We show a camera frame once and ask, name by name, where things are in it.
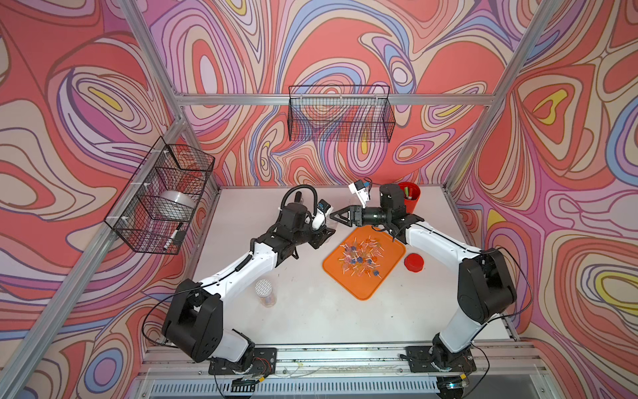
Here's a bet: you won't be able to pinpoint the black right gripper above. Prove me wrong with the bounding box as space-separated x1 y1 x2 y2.
330 204 390 229

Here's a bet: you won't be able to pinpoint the red cup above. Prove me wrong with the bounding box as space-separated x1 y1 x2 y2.
399 182 421 214

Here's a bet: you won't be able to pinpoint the left black wire basket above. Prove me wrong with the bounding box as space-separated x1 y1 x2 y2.
104 137 215 255

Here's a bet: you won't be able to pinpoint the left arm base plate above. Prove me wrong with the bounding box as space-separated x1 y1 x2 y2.
209 347 277 377

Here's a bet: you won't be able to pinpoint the orange plastic tray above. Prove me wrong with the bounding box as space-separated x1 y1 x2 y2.
322 226 405 301

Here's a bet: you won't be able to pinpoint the black wire basket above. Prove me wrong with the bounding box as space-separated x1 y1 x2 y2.
287 83 395 143
104 137 215 255

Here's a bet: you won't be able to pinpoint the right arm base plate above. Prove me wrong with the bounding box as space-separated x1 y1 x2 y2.
400 345 477 374

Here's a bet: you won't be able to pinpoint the candies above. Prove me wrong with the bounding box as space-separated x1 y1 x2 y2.
338 237 384 278

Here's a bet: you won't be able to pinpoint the red jar lid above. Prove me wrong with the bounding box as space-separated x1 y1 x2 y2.
404 253 425 273

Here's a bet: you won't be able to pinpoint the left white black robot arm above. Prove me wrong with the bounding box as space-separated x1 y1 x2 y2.
161 199 335 363

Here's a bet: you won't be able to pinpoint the white roll in basket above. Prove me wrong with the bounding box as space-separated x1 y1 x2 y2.
155 191 195 221

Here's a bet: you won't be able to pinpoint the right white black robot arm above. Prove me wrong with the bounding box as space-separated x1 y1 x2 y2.
329 181 517 372

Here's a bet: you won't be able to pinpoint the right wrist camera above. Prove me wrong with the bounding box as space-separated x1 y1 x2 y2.
348 180 372 208

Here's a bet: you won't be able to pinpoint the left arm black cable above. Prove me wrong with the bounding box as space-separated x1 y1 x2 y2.
280 184 320 210

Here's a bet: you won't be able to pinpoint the black marker in basket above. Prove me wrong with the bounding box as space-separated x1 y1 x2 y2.
164 222 184 250

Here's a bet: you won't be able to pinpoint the white lid jar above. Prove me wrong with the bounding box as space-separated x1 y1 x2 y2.
255 279 277 308

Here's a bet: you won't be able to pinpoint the back black wire basket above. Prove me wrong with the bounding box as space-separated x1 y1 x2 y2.
287 83 395 143

